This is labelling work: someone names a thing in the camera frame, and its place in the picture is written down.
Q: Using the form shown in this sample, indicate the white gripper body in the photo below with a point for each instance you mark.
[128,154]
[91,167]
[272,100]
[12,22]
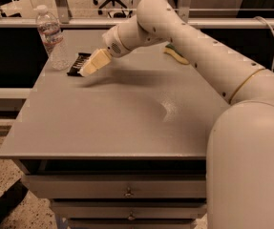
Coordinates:
[113,43]

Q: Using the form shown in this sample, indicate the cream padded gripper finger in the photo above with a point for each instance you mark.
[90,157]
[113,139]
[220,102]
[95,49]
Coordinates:
[98,59]

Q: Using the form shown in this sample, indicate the black rxbar chocolate wrapper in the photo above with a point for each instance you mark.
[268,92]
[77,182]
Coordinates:
[78,64]

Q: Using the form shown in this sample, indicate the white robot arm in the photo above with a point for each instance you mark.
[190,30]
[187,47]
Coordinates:
[240,149]

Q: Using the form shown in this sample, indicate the clear plastic water bottle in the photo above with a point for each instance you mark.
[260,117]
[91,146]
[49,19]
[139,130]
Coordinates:
[52,38]

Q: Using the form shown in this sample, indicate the green and yellow sponge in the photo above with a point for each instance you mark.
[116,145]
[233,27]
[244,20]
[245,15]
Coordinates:
[171,50]

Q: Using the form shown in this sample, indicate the grey drawer cabinet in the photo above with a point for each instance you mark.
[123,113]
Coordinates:
[145,114]

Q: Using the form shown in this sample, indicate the grey metal railing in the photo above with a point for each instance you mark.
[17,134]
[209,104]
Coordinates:
[203,14]

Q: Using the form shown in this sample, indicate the top grey drawer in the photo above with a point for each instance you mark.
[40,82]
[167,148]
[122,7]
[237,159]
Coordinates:
[115,186]

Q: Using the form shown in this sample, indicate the grey drawer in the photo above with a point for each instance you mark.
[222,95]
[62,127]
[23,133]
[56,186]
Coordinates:
[115,186]
[121,210]
[126,224]

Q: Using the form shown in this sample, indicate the metal drawer knob top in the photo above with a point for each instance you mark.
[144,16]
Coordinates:
[129,193]

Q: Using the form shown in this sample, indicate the metal drawer knob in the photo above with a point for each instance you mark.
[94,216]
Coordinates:
[129,193]
[131,216]

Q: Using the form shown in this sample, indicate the middle grey drawer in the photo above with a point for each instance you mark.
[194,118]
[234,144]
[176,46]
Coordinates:
[121,210]

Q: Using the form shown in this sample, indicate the metal drawer knob middle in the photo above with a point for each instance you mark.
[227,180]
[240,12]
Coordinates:
[131,216]

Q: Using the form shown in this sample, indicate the bottom grey drawer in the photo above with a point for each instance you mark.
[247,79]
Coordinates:
[126,224]

